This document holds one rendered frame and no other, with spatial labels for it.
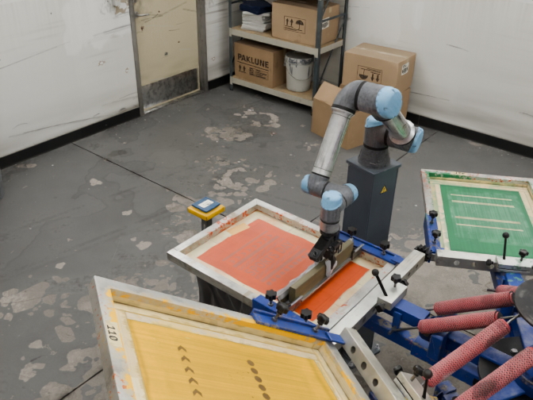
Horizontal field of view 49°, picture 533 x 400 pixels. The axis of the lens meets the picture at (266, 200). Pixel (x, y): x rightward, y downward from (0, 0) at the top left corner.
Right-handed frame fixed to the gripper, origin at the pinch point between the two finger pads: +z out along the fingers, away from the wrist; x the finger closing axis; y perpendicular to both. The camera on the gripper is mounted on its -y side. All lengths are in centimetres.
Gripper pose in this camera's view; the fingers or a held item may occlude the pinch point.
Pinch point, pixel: (322, 273)
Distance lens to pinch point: 238.5
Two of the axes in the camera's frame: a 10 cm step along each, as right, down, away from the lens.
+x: -7.7, -3.4, 5.4
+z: -0.2, 8.6, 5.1
